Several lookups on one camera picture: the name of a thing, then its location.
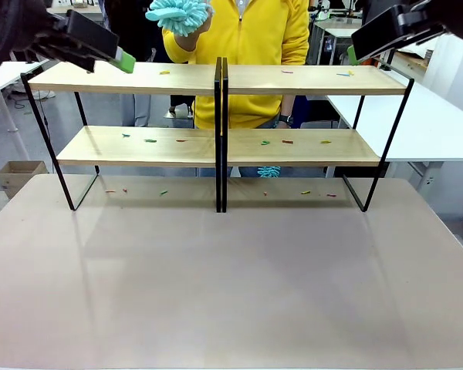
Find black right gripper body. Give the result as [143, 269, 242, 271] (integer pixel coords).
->
[408, 0, 463, 42]

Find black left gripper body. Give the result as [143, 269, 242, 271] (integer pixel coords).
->
[10, 0, 69, 52]

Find teal microfiber duster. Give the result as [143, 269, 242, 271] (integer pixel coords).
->
[144, 0, 214, 38]
[257, 166, 282, 180]

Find person's left forearm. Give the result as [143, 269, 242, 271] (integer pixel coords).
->
[279, 95, 295, 129]

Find person's right forearm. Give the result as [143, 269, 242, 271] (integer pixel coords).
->
[161, 22, 208, 65]

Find background white desk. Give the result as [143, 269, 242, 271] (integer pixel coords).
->
[48, 0, 104, 24]

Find background person black clothes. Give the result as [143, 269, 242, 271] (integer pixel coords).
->
[100, 0, 158, 62]

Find light wooden desk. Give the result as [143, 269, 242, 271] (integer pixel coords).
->
[392, 38, 439, 82]

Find background grey desk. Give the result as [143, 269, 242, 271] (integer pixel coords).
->
[311, 17, 364, 66]

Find white side table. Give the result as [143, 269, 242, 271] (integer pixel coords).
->
[0, 59, 53, 161]

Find background person grey trousers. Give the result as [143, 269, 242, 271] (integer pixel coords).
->
[132, 94, 153, 128]

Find large white table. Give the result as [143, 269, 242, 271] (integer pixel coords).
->
[326, 79, 463, 193]

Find person torso yellow hoodie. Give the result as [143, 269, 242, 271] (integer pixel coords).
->
[161, 0, 312, 130]

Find open cardboard box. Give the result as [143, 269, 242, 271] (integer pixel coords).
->
[0, 160, 49, 200]

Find person's blue jeans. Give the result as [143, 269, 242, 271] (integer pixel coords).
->
[227, 166, 260, 179]

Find wood shelf black metal frame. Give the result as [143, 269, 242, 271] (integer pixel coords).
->
[19, 56, 223, 214]
[221, 57, 416, 214]

